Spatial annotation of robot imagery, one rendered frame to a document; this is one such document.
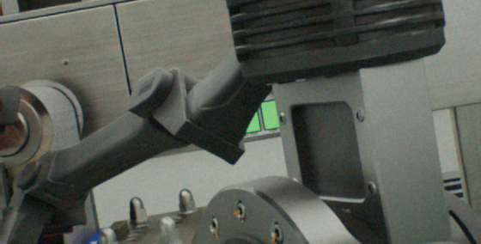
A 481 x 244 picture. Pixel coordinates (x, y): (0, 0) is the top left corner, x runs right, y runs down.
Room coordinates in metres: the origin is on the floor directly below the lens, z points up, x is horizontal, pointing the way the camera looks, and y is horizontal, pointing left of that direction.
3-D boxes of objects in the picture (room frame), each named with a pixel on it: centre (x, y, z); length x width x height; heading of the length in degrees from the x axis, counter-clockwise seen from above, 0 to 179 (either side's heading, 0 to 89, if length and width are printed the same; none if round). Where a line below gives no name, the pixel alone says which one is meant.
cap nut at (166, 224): (1.63, 0.15, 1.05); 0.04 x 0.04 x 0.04
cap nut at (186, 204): (1.95, 0.13, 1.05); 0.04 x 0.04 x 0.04
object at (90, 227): (1.76, 0.30, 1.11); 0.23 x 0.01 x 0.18; 177
